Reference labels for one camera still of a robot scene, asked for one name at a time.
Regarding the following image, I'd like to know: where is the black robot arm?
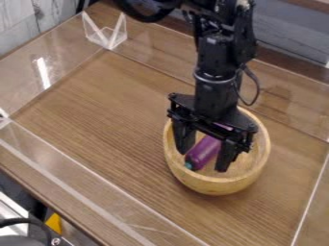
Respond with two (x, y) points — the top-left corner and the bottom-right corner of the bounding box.
(114, 0), (259, 172)

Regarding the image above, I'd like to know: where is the clear acrylic tray wall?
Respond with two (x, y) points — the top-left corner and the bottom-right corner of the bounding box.
(0, 17), (329, 246)

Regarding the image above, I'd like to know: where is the purple toy eggplant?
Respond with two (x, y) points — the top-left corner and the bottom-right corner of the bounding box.
(185, 135), (221, 171)

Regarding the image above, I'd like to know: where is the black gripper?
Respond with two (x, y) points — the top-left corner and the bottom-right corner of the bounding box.
(168, 72), (259, 172)

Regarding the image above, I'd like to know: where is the yellow black device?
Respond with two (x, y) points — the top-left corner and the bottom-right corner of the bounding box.
(25, 211), (82, 246)

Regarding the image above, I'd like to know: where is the black cable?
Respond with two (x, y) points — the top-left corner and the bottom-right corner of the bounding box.
(0, 217), (53, 246)

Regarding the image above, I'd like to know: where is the clear acrylic corner bracket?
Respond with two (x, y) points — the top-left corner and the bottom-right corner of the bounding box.
(82, 12), (128, 50)

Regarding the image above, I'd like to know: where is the brown wooden bowl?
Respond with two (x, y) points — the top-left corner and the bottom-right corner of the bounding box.
(162, 108), (272, 196)

